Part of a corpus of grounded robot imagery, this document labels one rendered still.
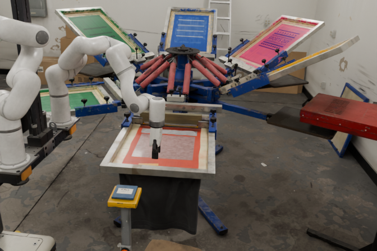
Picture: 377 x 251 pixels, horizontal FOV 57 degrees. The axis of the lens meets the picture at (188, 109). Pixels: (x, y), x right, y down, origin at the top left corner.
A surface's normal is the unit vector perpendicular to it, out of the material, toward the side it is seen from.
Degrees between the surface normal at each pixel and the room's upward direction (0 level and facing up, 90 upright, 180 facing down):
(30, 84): 86
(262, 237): 0
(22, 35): 94
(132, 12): 90
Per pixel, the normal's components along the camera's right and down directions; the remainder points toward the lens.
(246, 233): 0.04, -0.93
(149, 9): -0.07, 0.36
